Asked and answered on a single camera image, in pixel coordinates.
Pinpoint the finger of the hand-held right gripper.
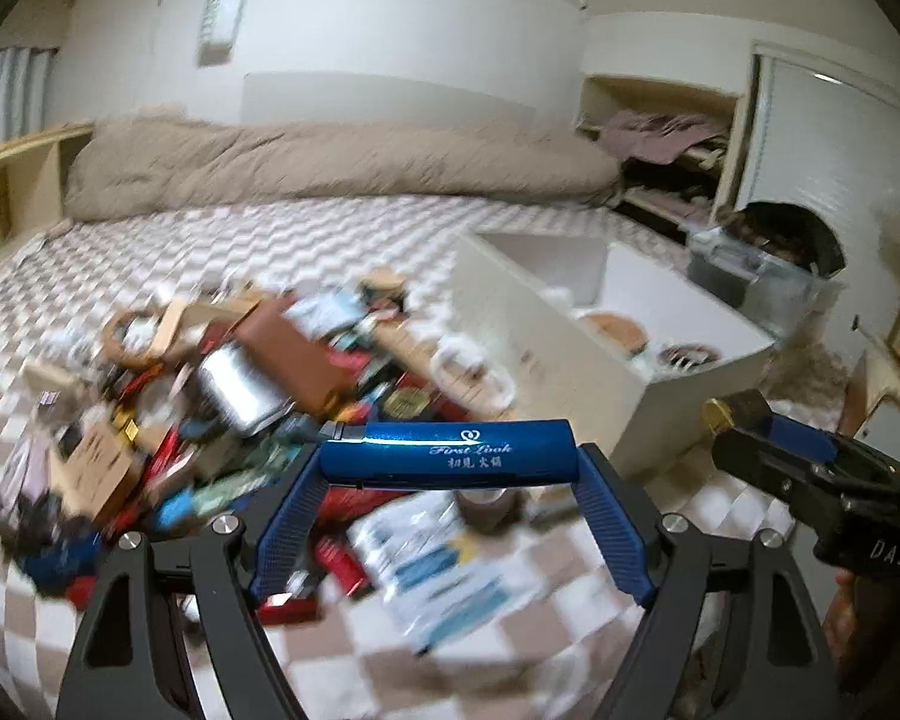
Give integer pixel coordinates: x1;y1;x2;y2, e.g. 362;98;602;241
766;411;845;460
709;424;818;518

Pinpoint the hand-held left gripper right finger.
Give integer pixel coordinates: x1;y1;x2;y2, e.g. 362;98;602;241
576;444;845;720

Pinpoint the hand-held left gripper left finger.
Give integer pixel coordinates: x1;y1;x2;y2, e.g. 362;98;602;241
56;450;331;720

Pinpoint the gold capped dark lighter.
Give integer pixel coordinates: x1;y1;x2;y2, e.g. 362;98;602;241
703;390;773;430

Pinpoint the blue lighter white print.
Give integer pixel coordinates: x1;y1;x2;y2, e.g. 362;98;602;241
316;420;580;492

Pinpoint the white cardboard box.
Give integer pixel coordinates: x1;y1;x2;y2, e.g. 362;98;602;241
450;231;777;481

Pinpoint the person's right hand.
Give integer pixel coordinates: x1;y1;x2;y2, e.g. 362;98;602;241
825;574;871;691

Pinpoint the dark patterned disc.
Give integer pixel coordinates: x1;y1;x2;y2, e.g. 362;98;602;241
660;345;721;372

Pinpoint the brown tape roll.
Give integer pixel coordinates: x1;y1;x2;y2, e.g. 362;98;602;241
457;489;511;533

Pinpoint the heap of red lighters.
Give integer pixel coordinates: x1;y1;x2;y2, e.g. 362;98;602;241
82;345;451;623

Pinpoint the silver metal tin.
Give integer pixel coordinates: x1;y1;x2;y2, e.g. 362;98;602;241
195;349;297;436

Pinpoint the brown leather pouch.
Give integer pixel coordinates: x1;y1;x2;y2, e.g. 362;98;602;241
244;307;350;413

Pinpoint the clear plastic storage bin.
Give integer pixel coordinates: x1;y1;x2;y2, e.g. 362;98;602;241
686;229;845;338

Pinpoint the white blue-print sachet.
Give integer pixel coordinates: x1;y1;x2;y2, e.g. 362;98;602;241
349;499;545;653

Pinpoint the round wooden coaster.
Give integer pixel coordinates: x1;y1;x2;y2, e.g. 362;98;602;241
581;313;646;353

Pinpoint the carved wooden block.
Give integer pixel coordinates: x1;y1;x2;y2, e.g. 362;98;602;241
49;424;143;526

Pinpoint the dark rounded object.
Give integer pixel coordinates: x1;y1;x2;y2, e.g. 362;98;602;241
727;201;845;275

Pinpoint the wooden hand mirror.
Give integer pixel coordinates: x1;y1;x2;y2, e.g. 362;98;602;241
103;307;173;362

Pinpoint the lilac small box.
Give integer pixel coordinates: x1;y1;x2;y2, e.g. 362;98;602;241
4;435;53;496

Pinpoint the open closet shelf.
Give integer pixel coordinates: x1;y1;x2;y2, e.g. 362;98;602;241
577;75;743;241

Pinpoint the checkered bedsheet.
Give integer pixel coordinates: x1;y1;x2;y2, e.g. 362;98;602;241
0;191;871;720

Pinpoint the white slatted door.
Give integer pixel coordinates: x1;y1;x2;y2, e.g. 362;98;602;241
750;45;900;256

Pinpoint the pile of clothes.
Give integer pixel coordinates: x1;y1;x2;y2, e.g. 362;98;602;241
596;109;732;166

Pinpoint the beige quilt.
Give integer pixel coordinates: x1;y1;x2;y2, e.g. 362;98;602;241
64;109;623;222

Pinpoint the wooden bedside shelf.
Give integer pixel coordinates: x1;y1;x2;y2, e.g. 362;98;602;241
0;122;95;256

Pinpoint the grey curtain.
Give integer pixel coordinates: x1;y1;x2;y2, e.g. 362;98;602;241
0;46;57;155

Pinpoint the white coiled cable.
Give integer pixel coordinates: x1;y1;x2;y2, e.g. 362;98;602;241
431;337;515;406

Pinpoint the white wall unit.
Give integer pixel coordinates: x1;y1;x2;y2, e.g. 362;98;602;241
195;0;250;68

